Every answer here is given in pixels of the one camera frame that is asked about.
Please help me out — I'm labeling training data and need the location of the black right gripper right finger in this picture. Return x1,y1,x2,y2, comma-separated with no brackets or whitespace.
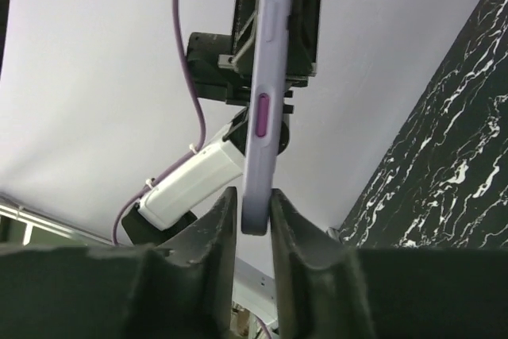
271,189,507,338

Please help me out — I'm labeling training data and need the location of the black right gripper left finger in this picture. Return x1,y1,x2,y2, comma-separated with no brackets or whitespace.
1,187,237,338

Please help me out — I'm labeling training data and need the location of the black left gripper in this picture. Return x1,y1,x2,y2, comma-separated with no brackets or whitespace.
187,0,322,105

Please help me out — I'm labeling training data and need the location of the lilac silicone phone case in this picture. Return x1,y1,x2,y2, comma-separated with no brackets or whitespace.
241,0,292,236

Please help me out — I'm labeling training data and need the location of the purple phone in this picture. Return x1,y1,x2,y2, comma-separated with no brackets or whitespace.
255,93,270,137

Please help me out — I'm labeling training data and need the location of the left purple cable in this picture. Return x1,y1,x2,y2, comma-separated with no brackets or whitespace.
113,0,207,245

